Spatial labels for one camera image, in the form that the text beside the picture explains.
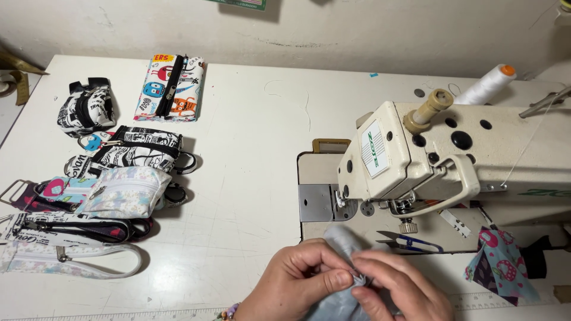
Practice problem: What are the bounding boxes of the person's left hand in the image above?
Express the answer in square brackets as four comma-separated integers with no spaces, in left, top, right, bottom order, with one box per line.
[234,238,357,321]

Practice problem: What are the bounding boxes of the person's right hand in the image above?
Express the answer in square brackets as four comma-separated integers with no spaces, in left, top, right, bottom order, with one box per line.
[350,248,456,321]

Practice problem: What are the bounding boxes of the grey fabric piece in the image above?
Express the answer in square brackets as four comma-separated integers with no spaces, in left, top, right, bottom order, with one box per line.
[308,224,402,321]

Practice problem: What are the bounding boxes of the white printed fabric strip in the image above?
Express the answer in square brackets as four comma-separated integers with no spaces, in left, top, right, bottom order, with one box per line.
[437,208,473,239]

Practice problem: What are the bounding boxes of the teal apple print fabric piece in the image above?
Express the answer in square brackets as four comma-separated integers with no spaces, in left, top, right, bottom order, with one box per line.
[464,226,541,307]

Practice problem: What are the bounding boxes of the black fabric piece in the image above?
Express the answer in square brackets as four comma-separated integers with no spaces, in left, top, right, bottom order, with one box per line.
[519,235,554,280]

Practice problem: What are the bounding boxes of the cream industrial sewing machine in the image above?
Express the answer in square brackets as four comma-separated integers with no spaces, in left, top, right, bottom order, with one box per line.
[297,89,571,256]

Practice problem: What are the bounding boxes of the pastel white zipper pouch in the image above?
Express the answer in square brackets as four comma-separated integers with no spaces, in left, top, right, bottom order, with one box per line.
[75,166,173,219]

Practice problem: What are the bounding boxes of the colourful monster print pouch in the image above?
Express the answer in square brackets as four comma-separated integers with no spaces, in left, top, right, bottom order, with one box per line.
[133,53,207,123]

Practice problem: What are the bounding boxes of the white thread cone orange cap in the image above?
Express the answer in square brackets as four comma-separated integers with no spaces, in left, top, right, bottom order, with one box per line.
[454,64,517,106]

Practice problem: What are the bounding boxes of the teal pink apple print pouch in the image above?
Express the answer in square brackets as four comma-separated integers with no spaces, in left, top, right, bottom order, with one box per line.
[35,176,98,207]

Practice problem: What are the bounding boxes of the pastel white wristlet pouch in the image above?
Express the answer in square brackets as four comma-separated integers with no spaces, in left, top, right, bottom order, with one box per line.
[0,241,144,280]

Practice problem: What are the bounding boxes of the small black white print pouch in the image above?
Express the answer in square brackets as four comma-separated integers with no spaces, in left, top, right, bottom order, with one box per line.
[56,77,118,138]

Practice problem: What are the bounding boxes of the blue handled thread snips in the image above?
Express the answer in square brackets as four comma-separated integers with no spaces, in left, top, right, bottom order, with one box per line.
[376,230,445,255]

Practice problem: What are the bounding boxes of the beaded bracelet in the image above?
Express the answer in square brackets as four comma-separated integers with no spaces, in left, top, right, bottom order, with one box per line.
[216,302,242,321]

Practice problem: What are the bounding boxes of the black white pouch with strap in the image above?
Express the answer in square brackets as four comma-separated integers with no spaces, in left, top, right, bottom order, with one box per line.
[63,125,198,180]

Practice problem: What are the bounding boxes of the black white print wristlet strap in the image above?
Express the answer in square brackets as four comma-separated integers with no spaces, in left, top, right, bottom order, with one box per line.
[0,211,153,248]

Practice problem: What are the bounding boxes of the blue key fob with ring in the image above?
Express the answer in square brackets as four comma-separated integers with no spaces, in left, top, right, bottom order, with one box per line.
[78,131,116,155]

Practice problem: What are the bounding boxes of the green wall sign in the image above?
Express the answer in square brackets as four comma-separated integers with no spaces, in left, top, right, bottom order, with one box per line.
[206,0,267,12]

